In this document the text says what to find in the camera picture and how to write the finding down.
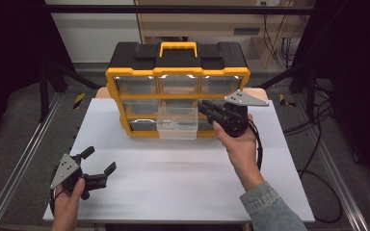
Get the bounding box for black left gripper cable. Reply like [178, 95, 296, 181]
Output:
[48, 187, 66, 218]

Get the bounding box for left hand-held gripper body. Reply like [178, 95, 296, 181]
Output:
[49, 153, 109, 201]

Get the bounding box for yellow black hazard tape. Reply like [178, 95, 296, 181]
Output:
[72, 92, 87, 110]
[278, 93, 298, 109]

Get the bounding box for bundle of black floor cables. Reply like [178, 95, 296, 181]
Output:
[282, 81, 335, 137]

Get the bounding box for clear storage drawer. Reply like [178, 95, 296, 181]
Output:
[156, 106, 199, 141]

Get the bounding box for person's right hand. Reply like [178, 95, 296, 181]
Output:
[212, 114, 265, 185]

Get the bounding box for grey furniture handle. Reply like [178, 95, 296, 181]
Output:
[233, 27, 261, 36]

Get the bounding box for black metal stand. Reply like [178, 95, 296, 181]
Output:
[255, 62, 318, 123]
[39, 61, 103, 123]

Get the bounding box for person's left hand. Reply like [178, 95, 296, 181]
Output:
[51, 177, 87, 220]

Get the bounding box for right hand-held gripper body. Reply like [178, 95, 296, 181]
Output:
[210, 90, 270, 139]

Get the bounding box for aluminium frame rail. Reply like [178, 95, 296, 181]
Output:
[0, 92, 63, 231]
[293, 95, 370, 231]

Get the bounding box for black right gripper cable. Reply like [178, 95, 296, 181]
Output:
[247, 118, 264, 171]

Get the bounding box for black horizontal bar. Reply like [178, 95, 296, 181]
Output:
[44, 4, 316, 15]

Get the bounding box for long black floor cable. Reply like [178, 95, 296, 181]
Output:
[297, 105, 344, 224]

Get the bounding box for yellow black organizer cabinet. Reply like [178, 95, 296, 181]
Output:
[105, 41, 251, 139]

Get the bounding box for black curtain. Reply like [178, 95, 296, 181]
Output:
[0, 0, 75, 152]
[292, 0, 370, 189]

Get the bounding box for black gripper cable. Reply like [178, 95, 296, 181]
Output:
[48, 187, 66, 218]
[247, 118, 264, 171]

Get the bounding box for light wooden furniture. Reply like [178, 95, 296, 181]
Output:
[134, 0, 316, 69]

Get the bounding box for hanging black cables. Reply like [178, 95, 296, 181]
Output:
[262, 13, 304, 69]

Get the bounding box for set of clear plastic drawers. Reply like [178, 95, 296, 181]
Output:
[115, 75, 241, 132]

